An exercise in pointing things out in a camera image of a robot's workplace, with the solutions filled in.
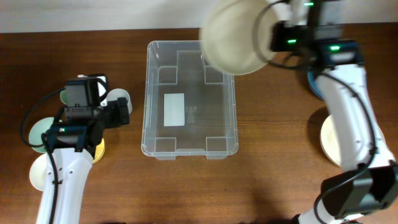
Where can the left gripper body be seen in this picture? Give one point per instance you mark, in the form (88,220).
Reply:
(113,115)

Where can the beige bowl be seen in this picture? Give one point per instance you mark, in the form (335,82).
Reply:
(226,36)

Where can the dark blue bowl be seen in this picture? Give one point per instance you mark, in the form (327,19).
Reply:
(313,85)

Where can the clear plastic storage bin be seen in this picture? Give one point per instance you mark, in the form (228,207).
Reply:
(210,128)

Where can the mint green cup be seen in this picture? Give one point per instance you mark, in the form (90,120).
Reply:
(63,97)

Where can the cream white bowl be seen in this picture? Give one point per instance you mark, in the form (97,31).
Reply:
(330,143)

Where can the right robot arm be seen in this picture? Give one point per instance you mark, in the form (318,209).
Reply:
(368,182)

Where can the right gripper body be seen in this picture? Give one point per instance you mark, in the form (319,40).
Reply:
(290,39)

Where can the mint green small bowl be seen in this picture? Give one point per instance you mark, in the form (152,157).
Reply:
(35,133)

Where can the yellow small bowl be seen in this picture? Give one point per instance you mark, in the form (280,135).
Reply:
(100,149)

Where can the white small bowl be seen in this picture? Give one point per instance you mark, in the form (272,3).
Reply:
(37,173)

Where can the grey white cup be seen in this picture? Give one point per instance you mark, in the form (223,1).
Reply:
(120,93)

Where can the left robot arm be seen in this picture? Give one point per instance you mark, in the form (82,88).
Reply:
(71,148)

